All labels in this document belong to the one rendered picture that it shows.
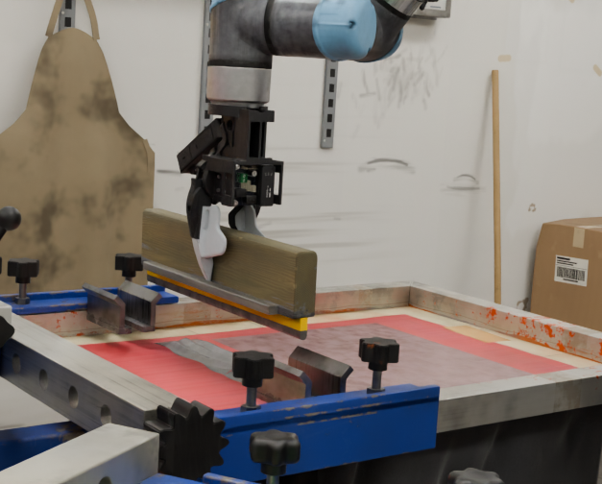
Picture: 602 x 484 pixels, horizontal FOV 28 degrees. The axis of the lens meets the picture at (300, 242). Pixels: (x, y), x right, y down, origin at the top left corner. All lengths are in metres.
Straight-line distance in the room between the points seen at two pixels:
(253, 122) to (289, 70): 2.54
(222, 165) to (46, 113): 2.11
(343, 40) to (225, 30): 0.15
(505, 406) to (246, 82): 0.48
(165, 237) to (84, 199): 1.99
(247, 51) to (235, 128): 0.09
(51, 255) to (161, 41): 0.73
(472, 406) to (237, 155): 0.39
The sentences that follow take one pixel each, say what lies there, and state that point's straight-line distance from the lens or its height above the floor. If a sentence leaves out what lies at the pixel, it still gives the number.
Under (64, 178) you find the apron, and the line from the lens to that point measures 3.53.
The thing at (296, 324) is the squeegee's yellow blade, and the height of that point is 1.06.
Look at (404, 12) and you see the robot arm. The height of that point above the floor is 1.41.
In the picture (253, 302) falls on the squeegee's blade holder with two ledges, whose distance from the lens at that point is 1.37.
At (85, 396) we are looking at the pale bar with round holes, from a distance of 1.15.
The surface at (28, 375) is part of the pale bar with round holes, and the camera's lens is 1.27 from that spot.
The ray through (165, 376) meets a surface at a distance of 1.49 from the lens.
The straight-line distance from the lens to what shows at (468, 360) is 1.68.
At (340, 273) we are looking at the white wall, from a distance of 4.18.
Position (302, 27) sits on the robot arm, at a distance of 1.36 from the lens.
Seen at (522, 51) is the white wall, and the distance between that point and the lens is 4.66.
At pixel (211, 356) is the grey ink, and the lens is 1.58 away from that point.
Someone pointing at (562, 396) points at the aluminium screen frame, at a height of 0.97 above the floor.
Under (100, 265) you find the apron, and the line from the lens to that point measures 3.58.
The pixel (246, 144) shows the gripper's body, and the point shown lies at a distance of 1.39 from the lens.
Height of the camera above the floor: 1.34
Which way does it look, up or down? 8 degrees down
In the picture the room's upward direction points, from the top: 4 degrees clockwise
